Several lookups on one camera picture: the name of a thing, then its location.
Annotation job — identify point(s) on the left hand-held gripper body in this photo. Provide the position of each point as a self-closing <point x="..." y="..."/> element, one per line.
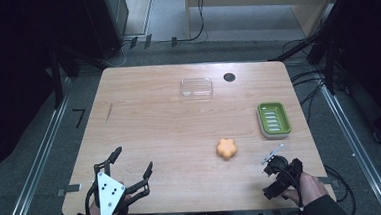
<point x="107" y="192"/>

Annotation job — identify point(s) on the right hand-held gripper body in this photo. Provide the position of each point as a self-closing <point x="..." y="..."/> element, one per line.
<point x="284" y="172"/>

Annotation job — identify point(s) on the person's right hand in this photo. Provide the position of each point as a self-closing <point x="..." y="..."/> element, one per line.
<point x="309" y="187"/>

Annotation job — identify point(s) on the green soap dish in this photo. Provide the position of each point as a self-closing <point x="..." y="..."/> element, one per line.
<point x="274" y="119"/>

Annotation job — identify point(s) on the orange flower-shaped soap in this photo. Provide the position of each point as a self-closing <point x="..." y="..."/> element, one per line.
<point x="226" y="148"/>

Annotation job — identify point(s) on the clear plastic box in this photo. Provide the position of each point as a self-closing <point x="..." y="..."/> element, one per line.
<point x="196" y="88"/>

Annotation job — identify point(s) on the black round table grommet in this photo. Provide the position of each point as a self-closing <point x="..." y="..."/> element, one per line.
<point x="229" y="77"/>

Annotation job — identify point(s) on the black plug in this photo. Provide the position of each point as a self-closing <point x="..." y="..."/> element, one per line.
<point x="173" y="41"/>
<point x="147" y="41"/>
<point x="133" y="42"/>

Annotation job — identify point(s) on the black metal stand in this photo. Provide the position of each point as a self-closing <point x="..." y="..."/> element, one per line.
<point x="323" y="46"/>

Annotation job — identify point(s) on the black cabinet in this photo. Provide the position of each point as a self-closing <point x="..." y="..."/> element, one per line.
<point x="106" y="22"/>

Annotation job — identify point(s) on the light wooden furniture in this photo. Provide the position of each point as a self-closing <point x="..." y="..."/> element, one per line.
<point x="309" y="10"/>

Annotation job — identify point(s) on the grey metal bracket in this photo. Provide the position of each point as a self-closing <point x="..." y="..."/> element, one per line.
<point x="69" y="189"/>

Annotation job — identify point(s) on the aluminium floor rail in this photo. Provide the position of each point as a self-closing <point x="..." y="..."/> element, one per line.
<point x="358" y="149"/>
<point x="36" y="158"/>

